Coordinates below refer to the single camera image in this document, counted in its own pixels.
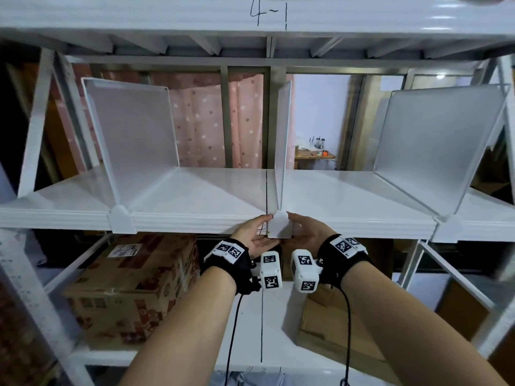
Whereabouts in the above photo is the open brown box lower shelf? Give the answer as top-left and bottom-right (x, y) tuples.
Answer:
(296, 283), (403, 384)

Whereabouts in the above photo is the steel framed glass partition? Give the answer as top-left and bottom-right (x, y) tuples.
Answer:
(64, 56), (499, 172)

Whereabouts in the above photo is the leaning brown cardboard box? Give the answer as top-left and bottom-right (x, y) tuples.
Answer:
(470, 148), (515, 205)

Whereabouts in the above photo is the white plastic divider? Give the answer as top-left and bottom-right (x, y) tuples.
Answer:
(81, 77), (181, 234)
(267, 80), (295, 240)
(372, 83), (512, 244)

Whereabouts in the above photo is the white metal shelving rack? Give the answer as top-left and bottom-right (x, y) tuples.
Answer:
(0, 0), (515, 386)

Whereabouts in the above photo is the red printed cardboard box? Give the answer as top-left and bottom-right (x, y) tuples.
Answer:
(62, 233), (202, 350)

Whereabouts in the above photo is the person's left forearm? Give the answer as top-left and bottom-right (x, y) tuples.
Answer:
(119, 265), (237, 386)

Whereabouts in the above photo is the black camera cable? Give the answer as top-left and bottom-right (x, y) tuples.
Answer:
(223, 293), (246, 386)
(336, 285), (353, 386)

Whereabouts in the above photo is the person's right forearm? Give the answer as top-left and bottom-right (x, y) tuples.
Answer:
(340, 261), (507, 386)

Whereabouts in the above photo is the person's right hand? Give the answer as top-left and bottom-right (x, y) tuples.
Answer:
(281, 212), (338, 258)

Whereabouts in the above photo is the black wristband with markers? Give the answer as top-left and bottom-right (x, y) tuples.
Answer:
(317, 233), (375, 289)
(200, 238), (262, 296)

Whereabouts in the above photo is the person's left hand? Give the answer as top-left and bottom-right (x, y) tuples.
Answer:
(230, 214), (282, 260)

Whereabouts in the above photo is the dark wooden frame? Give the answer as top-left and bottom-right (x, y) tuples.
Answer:
(0, 40), (31, 197)

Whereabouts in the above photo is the wooden table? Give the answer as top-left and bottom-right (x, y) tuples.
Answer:
(293, 145), (337, 170)

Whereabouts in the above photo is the pink dotted curtain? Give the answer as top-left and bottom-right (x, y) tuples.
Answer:
(48, 62), (297, 173)

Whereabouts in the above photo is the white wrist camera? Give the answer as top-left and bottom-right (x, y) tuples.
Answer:
(250, 251), (283, 291)
(290, 249), (325, 294)

